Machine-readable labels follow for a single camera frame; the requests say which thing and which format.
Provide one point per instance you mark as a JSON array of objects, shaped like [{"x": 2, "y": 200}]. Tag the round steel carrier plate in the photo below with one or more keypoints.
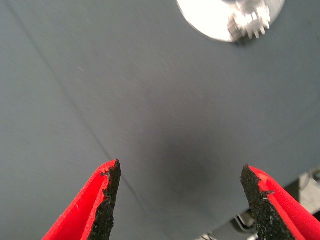
[{"x": 205, "y": 15}]

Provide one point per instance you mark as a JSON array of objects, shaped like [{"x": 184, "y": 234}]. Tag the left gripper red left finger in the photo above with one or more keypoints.
[{"x": 75, "y": 215}]

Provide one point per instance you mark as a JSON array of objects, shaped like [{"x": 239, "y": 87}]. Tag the small steel planetary gear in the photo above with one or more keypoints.
[{"x": 250, "y": 20}]

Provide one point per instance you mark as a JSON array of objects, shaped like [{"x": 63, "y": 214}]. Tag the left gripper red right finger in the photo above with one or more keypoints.
[{"x": 280, "y": 212}]

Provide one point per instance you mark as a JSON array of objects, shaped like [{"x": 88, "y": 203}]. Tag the dark grey table cloth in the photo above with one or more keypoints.
[{"x": 125, "y": 100}]

